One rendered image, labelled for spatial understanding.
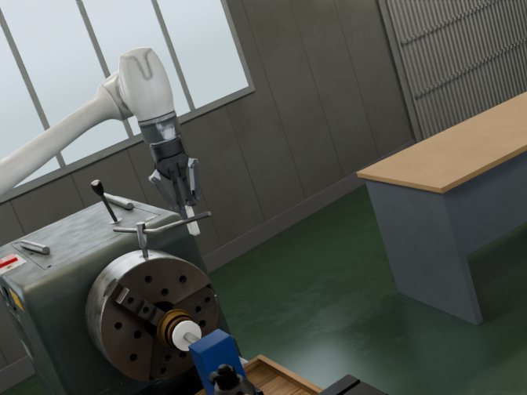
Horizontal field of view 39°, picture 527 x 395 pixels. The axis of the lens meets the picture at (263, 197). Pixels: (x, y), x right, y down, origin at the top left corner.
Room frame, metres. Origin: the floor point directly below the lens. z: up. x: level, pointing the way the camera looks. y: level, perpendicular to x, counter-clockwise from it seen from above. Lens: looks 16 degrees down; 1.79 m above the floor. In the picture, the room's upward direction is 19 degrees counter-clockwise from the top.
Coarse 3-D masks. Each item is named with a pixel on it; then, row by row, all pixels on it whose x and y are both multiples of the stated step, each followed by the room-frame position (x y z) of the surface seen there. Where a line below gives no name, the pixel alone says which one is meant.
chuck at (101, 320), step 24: (120, 264) 1.75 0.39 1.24; (144, 264) 1.71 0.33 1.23; (168, 264) 1.73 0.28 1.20; (192, 264) 1.76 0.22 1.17; (96, 288) 1.73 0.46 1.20; (144, 288) 1.70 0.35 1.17; (168, 288) 1.72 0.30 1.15; (192, 288) 1.75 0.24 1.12; (96, 312) 1.67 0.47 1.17; (120, 312) 1.67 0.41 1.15; (216, 312) 1.77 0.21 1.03; (96, 336) 1.67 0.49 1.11; (120, 336) 1.66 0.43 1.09; (144, 336) 1.68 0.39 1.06; (120, 360) 1.65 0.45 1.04; (144, 360) 1.67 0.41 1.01; (192, 360) 1.72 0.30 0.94
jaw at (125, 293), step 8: (112, 288) 1.68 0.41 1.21; (120, 288) 1.68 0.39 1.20; (112, 296) 1.67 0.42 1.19; (120, 296) 1.65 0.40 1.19; (128, 296) 1.64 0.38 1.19; (136, 296) 1.65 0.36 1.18; (128, 304) 1.64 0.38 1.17; (136, 304) 1.64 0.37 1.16; (144, 304) 1.63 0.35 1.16; (136, 312) 1.63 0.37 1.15; (144, 312) 1.63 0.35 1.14; (152, 312) 1.64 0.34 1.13; (160, 312) 1.62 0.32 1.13; (152, 320) 1.61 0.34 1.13
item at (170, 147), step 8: (160, 144) 1.66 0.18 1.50; (168, 144) 1.66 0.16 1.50; (176, 144) 1.67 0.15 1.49; (152, 152) 1.67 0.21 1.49; (160, 152) 1.66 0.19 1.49; (168, 152) 1.65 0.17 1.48; (176, 152) 1.66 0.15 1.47; (184, 152) 1.70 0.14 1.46; (160, 160) 1.67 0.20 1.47; (168, 160) 1.68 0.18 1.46; (176, 160) 1.69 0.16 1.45; (184, 160) 1.69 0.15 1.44; (160, 168) 1.67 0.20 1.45; (176, 168) 1.68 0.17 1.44; (184, 168) 1.69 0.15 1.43; (168, 176) 1.67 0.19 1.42; (176, 176) 1.68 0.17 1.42
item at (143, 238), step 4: (136, 224) 1.76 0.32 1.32; (140, 224) 1.76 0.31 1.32; (144, 224) 1.76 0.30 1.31; (136, 228) 1.76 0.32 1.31; (140, 228) 1.75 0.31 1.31; (144, 228) 1.76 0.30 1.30; (140, 232) 1.75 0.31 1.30; (140, 236) 1.75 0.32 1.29; (144, 236) 1.75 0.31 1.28; (140, 240) 1.75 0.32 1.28; (144, 240) 1.75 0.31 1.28; (140, 244) 1.75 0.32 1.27; (144, 244) 1.75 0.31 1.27; (144, 248) 1.75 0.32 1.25; (144, 252) 1.75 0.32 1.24; (144, 256) 1.75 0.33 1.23
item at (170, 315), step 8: (168, 312) 1.63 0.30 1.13; (176, 312) 1.63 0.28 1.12; (184, 312) 1.64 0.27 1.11; (160, 320) 1.62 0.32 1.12; (168, 320) 1.60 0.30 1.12; (176, 320) 1.58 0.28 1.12; (184, 320) 1.58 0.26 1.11; (192, 320) 1.59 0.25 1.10; (160, 328) 1.61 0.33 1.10; (168, 328) 1.59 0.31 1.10; (160, 336) 1.61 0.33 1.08; (168, 336) 1.57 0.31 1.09; (168, 344) 1.58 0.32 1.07
